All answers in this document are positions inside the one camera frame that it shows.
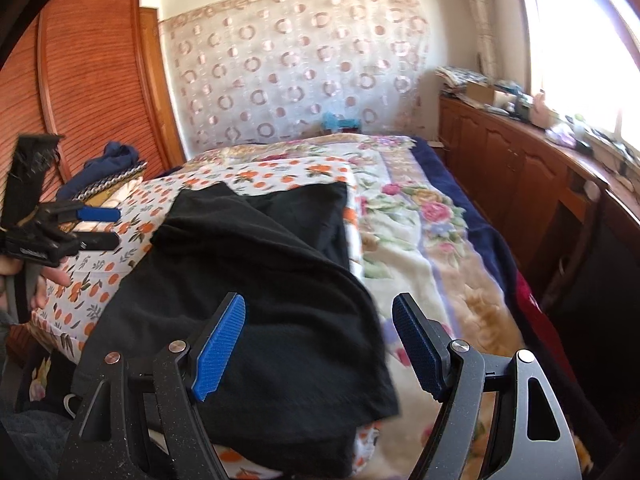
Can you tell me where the window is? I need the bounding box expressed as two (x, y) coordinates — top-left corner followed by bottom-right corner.
(520, 0), (640, 152)

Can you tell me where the wooden cabinet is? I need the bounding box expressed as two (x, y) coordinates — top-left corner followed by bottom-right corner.
(437, 95), (640, 461)

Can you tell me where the pink object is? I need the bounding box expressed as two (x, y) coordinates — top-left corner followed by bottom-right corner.
(530, 91), (554, 129)

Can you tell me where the dark floral bedsheet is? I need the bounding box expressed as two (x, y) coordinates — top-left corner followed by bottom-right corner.
(14, 347), (73, 417)

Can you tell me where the red cloth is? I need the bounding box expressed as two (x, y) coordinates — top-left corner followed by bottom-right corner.
(517, 275), (544, 314)

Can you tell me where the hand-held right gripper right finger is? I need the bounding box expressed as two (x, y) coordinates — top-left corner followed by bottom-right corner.
(391, 292), (583, 480)

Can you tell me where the black t-shirt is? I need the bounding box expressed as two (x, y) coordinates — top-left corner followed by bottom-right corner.
(70, 180), (401, 479)

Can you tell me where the cardboard box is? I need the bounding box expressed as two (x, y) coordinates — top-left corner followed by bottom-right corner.
(465, 81), (502, 107)

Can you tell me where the navy blue blanket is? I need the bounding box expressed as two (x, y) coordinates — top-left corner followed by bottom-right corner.
(410, 137), (581, 397)

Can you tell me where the stack of folded cloths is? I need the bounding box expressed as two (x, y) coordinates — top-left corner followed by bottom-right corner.
(434, 64), (489, 95)

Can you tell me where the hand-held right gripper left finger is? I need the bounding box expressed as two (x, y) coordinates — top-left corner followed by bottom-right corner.
(62, 292), (247, 480)

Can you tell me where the lace window curtain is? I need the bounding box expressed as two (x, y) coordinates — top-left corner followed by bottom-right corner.
(452, 0), (502, 69)

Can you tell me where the circle pattern curtain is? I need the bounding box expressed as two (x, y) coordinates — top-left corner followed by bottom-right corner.
(159, 0), (434, 162)

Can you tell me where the person's left hand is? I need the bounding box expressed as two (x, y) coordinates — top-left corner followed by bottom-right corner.
(29, 266), (72, 310)

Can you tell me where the floral plush blanket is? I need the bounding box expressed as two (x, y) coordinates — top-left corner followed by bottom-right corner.
(187, 132), (581, 480)

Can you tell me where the wooden slatted wardrobe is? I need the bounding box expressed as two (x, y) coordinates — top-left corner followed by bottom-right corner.
(0, 0), (188, 241)

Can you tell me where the orange print bedsheet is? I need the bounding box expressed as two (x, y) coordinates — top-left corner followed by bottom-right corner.
(30, 157), (383, 480)

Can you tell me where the navy blue garment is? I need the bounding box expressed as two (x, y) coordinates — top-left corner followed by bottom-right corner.
(82, 141), (149, 184)

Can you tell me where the teal object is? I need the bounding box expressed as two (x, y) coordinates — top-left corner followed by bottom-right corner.
(320, 112), (362, 135)

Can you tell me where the grey knit clothing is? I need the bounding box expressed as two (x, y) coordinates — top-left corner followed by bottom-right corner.
(0, 406), (77, 480)

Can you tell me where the dark patterned folded blanket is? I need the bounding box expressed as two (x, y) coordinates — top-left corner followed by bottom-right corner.
(57, 160), (149, 202)

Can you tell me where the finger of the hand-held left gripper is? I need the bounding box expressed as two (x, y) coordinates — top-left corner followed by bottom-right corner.
(54, 200), (122, 224)
(57, 231), (121, 254)

